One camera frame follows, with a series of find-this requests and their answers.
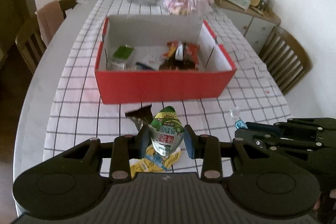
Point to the white blue milk candy bag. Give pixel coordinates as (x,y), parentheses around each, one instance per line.
(149,58)

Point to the pink cloth on chair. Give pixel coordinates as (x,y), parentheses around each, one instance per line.
(49,17)

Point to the green snack packet in box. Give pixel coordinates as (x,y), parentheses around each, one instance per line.
(123,52)

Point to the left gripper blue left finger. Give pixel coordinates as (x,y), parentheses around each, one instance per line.
(124,149)

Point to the red chip snack bag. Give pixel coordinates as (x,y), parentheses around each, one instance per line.
(181,56)

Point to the right wooden chair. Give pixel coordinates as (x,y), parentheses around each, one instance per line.
(285,59)

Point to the wooden chair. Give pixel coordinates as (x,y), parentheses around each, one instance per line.
(285,59)
(29,41)

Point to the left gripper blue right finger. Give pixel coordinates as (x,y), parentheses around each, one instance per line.
(208,149)

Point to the pink clear plastic bag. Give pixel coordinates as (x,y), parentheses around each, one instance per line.
(187,7)

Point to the white black grid tablecloth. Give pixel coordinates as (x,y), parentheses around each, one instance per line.
(78,113)

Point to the black snack packet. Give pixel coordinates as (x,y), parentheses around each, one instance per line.
(140,117)

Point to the left wooden chair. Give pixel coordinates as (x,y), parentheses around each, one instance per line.
(29,41)

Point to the brown white small snack packet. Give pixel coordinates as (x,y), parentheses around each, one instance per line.
(235,116)

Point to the yellow minion snack pack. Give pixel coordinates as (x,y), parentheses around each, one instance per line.
(153,162)

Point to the green white jelly pouch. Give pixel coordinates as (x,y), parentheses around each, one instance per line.
(166,131)

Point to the white sideboard cabinet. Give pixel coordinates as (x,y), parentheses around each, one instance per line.
(254,27)

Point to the red white cardboard box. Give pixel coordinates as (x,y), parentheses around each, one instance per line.
(119,81)

